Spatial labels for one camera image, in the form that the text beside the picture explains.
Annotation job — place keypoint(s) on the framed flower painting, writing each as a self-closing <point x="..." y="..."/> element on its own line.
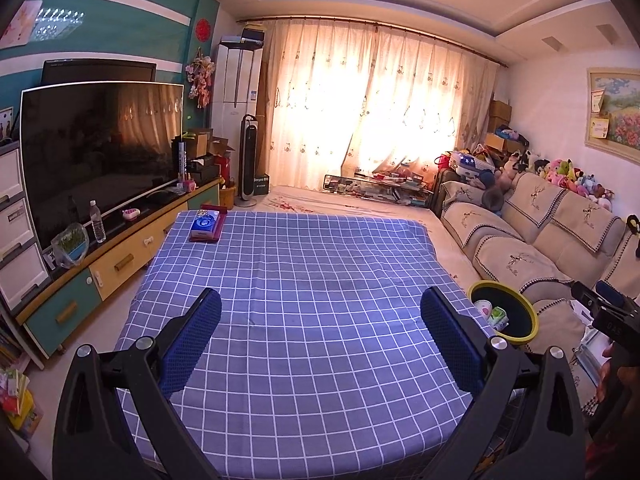
<point x="620" y="110"/>

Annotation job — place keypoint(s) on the pale wall poster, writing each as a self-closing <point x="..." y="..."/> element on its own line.
<point x="20" y="25"/>

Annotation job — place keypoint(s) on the small pink white object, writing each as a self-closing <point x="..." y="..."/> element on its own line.
<point x="130" y="214"/>

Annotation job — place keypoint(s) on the small pink toy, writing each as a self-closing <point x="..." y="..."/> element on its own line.
<point x="186" y="184"/>

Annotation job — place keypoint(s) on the grey plush toy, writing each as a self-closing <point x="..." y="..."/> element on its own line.
<point x="494" y="190"/>

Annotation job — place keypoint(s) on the blue tissue pack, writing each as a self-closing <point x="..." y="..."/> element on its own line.
<point x="205" y="225"/>

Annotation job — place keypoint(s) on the teal and yellow tv cabinet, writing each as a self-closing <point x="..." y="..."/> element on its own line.
<point x="120" y="260"/>

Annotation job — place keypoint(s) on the person's right forearm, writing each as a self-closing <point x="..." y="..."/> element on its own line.
<point x="615" y="435"/>

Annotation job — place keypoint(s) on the hanging artificial flowers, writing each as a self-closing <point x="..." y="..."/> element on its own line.
<point x="200" y="77"/>

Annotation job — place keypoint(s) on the stack of cardboard boxes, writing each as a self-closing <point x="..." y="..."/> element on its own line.
<point x="500" y="115"/>

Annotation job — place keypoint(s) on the large white paper cup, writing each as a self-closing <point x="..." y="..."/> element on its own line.
<point x="482" y="307"/>

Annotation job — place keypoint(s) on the blue checked tablecloth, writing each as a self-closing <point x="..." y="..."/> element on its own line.
<point x="300" y="335"/>

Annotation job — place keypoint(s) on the white standing air conditioner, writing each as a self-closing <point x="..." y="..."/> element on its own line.
<point x="235" y="85"/>

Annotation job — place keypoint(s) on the small photo frame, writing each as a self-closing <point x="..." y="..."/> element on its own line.
<point x="6" y="122"/>

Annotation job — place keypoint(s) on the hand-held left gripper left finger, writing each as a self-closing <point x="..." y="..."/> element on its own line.
<point x="192" y="342"/>

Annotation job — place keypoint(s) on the low glass table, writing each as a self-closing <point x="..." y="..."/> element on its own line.
<point x="375" y="187"/>

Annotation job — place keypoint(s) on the white plastic drawer unit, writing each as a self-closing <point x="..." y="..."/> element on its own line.
<point x="20" y="230"/>

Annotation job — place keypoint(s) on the dark green box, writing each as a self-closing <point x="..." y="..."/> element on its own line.
<point x="261" y="185"/>

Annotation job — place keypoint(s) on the boxes on air conditioner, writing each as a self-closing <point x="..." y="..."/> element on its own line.
<point x="242" y="36"/>

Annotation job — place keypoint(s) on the black yellow penguin plush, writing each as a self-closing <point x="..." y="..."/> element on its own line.
<point x="633" y="230"/>

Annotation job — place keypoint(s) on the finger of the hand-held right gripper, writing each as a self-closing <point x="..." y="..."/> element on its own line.
<point x="610" y="291"/>
<point x="585" y="296"/>

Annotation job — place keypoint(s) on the beige sofa with covers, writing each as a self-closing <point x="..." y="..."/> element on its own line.
<point x="525" y="260"/>

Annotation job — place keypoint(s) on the green white can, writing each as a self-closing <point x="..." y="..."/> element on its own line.
<point x="499" y="317"/>

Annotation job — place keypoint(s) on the black flat television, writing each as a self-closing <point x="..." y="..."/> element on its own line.
<point x="100" y="71"/>

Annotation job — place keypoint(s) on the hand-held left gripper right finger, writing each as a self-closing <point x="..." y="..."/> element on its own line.
<point x="450" y="342"/>

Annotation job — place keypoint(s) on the brown cardboard box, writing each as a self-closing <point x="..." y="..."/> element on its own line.
<point x="200" y="142"/>
<point x="222" y="146"/>

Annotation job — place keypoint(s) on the yellow rimmed black waste bin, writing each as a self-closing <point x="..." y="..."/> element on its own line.
<point x="520" y="310"/>

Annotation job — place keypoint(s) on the black tower fan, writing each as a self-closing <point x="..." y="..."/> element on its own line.
<point x="248" y="160"/>

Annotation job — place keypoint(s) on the pile of colourful books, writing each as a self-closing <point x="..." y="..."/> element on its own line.
<point x="17" y="390"/>

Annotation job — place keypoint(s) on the yellow basket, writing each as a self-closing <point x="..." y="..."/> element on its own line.
<point x="226" y="196"/>

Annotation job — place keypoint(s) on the wooden curtain rod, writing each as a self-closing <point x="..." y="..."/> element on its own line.
<point x="375" y="24"/>

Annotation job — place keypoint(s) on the clear water bottle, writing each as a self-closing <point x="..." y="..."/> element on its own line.
<point x="97" y="222"/>

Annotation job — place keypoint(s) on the cream embroidered curtain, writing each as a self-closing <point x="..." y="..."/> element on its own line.
<point x="375" y="100"/>

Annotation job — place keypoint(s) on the person's right hand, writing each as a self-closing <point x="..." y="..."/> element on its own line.
<point x="602" y="385"/>

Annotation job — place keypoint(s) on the clear plastic bag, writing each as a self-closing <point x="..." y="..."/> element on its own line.
<point x="70" y="245"/>

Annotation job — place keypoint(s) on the star print bag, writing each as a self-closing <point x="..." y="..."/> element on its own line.
<point x="470" y="162"/>

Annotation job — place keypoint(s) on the large curved television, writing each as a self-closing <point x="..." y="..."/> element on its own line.
<point x="100" y="160"/>

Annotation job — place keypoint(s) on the dark red tray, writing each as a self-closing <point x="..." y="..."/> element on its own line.
<point x="223" y="220"/>

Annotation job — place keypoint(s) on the red round wall decoration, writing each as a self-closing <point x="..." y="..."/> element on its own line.
<point x="202" y="30"/>

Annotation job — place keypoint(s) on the row of plush toys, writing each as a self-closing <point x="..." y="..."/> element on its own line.
<point x="565" y="172"/>

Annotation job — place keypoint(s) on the red fire extinguisher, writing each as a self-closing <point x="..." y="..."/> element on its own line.
<point x="227" y="170"/>

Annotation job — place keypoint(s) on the tall black tube box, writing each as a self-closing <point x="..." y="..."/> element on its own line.
<point x="180" y="160"/>

